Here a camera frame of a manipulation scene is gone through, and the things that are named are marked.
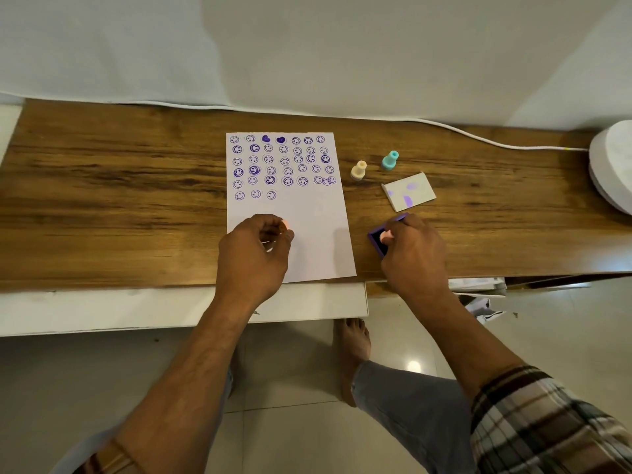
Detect white low bench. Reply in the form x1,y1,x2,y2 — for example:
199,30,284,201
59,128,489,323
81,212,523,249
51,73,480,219
0,104,370,337

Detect white cable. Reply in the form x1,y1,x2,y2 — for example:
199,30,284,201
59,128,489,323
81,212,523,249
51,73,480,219
123,99,591,153

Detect grey trousers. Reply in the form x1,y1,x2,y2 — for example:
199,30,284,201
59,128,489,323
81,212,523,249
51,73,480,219
49,359,477,474

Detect person's right hand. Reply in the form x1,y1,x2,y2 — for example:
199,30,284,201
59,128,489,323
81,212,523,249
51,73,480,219
379,212,451,304

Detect white stamped paper sheet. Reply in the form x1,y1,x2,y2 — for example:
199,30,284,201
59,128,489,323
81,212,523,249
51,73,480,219
225,132,358,284

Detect plaid shirt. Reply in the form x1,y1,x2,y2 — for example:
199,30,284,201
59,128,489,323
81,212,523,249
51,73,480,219
74,365,632,474

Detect white cardboard box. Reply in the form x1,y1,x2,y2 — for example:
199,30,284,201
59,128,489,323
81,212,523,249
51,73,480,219
446,276,508,297

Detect white round foam disc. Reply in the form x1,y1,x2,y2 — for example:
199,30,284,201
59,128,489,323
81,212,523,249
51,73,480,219
588,119,632,217

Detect wooden board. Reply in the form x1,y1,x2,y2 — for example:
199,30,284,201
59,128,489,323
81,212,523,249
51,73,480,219
0,97,632,298

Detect person's left forearm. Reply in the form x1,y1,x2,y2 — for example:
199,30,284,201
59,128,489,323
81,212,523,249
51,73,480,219
111,286,263,474

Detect purple ink pad base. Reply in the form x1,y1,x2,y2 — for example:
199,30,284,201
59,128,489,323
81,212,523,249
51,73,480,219
367,213,409,258

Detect white backdrop cloth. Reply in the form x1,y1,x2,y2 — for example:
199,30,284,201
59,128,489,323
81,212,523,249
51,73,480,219
0,0,632,132

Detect white ink pad lid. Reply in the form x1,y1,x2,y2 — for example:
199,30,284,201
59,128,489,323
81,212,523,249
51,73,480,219
381,172,438,213

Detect person's right forearm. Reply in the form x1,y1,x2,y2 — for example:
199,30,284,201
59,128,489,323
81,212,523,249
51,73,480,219
409,286,527,406

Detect person's bare foot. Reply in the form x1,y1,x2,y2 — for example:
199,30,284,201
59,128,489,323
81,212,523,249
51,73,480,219
334,318,372,408

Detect person's left hand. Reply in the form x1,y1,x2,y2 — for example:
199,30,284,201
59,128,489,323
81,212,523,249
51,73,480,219
215,213,296,311

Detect crumpled white paper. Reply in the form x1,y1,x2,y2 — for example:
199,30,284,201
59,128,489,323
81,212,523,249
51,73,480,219
461,296,507,325

